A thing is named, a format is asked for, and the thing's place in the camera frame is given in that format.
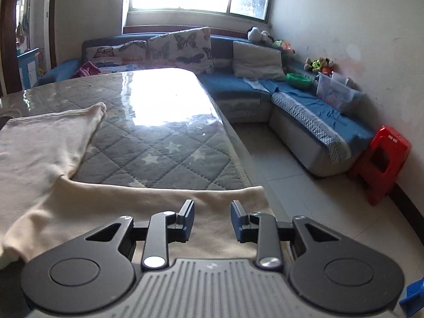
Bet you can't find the beige cloth garment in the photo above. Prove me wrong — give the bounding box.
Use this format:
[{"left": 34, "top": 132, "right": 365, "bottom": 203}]
[{"left": 1, "top": 103, "right": 271, "bottom": 267}]

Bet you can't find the grey quilted star tablecloth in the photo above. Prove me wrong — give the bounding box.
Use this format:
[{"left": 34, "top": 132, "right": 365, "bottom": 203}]
[{"left": 1, "top": 70, "right": 251, "bottom": 190}]

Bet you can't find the blue corner sofa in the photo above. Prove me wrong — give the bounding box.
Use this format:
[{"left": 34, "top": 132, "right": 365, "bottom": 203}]
[{"left": 37, "top": 33, "right": 375, "bottom": 176}]

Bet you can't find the red plastic stool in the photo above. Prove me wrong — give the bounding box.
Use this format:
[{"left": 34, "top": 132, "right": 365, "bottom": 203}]
[{"left": 348, "top": 126, "right": 413, "bottom": 206}]

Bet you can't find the green plastic bowl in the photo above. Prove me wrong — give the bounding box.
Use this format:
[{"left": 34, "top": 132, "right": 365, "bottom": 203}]
[{"left": 285, "top": 73, "right": 313, "bottom": 90}]

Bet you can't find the clear plastic storage box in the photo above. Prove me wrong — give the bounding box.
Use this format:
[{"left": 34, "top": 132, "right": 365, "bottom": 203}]
[{"left": 316, "top": 73, "right": 365, "bottom": 115}]

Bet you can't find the grey plain cushion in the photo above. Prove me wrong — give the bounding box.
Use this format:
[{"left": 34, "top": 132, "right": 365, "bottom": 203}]
[{"left": 232, "top": 41, "right": 285, "bottom": 81}]

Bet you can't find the blue plastic object on floor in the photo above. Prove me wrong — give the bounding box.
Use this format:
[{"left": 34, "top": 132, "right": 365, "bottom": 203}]
[{"left": 399, "top": 279, "right": 424, "bottom": 317}]

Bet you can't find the colourful plush toys pile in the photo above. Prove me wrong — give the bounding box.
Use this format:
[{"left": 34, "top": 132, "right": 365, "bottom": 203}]
[{"left": 304, "top": 57, "right": 334, "bottom": 76}]

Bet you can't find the butterfly cushion left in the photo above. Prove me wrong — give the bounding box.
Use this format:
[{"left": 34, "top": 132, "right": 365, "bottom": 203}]
[{"left": 86, "top": 40, "right": 147, "bottom": 72}]

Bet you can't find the butterfly cushion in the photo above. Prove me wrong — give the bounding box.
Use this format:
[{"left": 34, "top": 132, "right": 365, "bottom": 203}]
[
  {"left": 147, "top": 27, "right": 214, "bottom": 74},
  {"left": 86, "top": 40, "right": 147, "bottom": 72}
]

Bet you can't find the pink magenta cloth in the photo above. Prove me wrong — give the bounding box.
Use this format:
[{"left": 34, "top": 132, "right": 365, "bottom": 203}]
[{"left": 73, "top": 61, "right": 101, "bottom": 78}]

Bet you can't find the butterfly cushion right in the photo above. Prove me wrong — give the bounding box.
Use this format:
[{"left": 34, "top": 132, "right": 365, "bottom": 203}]
[{"left": 147, "top": 27, "right": 214, "bottom": 74}]

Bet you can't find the panda plush toy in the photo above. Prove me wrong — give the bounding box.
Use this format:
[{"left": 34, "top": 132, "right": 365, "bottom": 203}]
[{"left": 247, "top": 27, "right": 275, "bottom": 46}]

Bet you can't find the blue cabinet in doorway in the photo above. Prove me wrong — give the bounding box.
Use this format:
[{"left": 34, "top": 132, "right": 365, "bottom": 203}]
[{"left": 17, "top": 47, "right": 39, "bottom": 90}]

